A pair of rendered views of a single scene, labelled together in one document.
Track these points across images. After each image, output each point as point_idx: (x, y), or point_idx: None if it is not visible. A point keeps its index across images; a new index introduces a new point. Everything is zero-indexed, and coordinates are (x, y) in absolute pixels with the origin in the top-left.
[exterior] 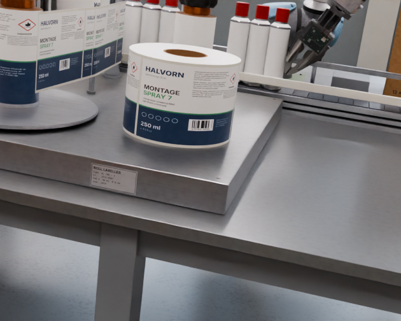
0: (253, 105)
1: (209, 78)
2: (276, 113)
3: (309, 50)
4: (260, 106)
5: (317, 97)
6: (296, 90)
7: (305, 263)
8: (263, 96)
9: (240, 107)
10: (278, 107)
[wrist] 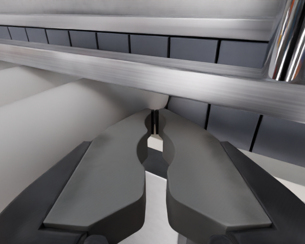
0: (144, 229)
1: None
2: (180, 239)
3: (180, 232)
4: (153, 232)
5: (292, 146)
6: (221, 59)
7: None
8: (147, 176)
9: (134, 239)
10: (179, 234)
